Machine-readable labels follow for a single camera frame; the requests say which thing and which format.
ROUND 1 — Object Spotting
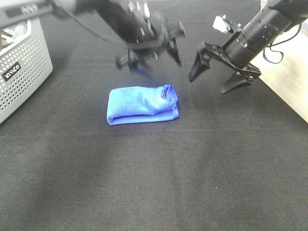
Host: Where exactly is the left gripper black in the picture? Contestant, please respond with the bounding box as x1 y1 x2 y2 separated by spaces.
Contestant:
115 14 185 79

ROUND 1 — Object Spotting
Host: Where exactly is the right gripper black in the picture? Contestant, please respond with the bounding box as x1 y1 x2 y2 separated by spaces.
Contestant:
188 41 261 94

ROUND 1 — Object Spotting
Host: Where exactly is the blue microfiber towel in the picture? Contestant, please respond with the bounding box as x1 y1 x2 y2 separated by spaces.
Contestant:
106 85 180 125

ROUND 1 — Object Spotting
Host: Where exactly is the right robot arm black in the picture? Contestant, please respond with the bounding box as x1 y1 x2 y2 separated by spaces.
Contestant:
188 0 308 94

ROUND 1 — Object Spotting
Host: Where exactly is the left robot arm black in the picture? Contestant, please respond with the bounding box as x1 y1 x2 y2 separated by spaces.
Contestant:
0 0 185 77

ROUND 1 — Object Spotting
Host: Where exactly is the white plastic basket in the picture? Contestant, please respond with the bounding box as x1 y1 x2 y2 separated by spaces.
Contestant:
252 20 308 121

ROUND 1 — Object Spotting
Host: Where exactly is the grey perforated plastic basket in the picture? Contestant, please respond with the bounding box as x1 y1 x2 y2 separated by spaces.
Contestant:
0 4 53 125

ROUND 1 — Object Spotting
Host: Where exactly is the grey cloth in basket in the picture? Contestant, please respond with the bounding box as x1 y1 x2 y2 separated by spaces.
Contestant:
3 22 27 39

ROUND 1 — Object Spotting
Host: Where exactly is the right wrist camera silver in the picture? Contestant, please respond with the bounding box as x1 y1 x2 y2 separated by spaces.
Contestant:
212 16 232 34

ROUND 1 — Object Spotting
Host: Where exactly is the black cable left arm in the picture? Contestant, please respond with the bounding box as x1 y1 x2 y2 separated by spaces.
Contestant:
48 0 126 46

